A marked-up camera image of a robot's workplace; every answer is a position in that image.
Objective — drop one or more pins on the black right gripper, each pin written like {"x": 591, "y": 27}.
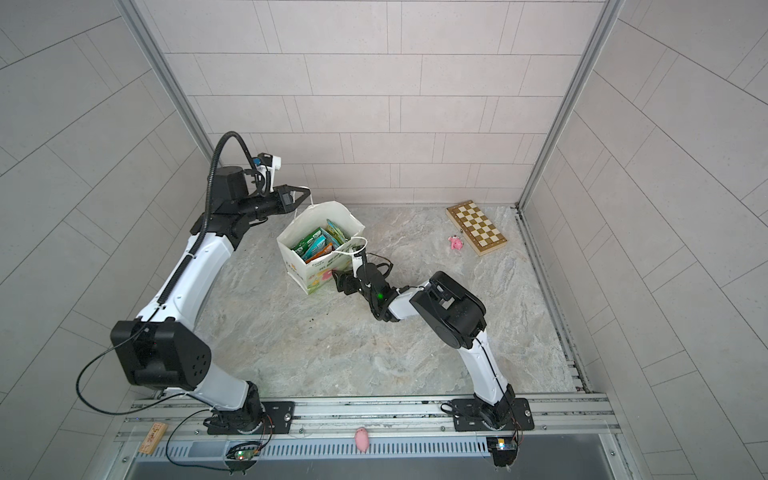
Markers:
{"x": 345, "y": 277}

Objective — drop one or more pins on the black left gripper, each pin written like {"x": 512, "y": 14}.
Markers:
{"x": 282, "y": 201}

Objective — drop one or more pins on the white illustrated paper bag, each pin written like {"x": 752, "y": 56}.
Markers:
{"x": 312, "y": 276}

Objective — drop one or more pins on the green Fox's spring tea bag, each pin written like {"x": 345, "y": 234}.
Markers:
{"x": 307, "y": 242}

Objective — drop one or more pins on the teal Fox's candy bag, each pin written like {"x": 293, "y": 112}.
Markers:
{"x": 319, "y": 243}

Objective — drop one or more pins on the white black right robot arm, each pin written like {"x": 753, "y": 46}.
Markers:
{"x": 458, "y": 318}

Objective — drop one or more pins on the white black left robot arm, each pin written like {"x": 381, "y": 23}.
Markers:
{"x": 159, "y": 349}

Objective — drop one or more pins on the orange snack bag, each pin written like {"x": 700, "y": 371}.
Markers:
{"x": 320, "y": 253}

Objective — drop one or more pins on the green blue snack bag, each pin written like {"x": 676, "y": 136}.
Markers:
{"x": 338, "y": 235}

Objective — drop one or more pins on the pink pig toy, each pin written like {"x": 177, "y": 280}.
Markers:
{"x": 456, "y": 243}

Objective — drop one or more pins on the wooden folding chess board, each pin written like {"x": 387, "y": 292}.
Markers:
{"x": 479, "y": 231}

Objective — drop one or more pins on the left circuit board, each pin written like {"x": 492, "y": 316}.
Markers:
{"x": 244, "y": 452}

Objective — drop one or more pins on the circuit board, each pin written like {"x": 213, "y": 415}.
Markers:
{"x": 244, "y": 452}
{"x": 503, "y": 450}

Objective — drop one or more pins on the right circuit board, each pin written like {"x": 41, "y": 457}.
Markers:
{"x": 503, "y": 450}

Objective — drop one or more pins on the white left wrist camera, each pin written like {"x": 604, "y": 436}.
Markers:
{"x": 264, "y": 167}

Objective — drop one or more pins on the pink eraser on rail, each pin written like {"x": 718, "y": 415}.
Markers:
{"x": 362, "y": 440}

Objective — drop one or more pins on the aluminium corner post left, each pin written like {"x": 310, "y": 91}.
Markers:
{"x": 140, "y": 30}

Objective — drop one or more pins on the aluminium corner post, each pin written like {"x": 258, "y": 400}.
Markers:
{"x": 597, "y": 39}
{"x": 140, "y": 30}

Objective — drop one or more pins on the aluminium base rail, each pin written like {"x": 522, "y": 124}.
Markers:
{"x": 398, "y": 427}

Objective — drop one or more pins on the wooden block on rail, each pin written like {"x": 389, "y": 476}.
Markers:
{"x": 152, "y": 438}

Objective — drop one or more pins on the aluminium corner post right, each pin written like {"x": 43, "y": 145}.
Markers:
{"x": 597, "y": 39}

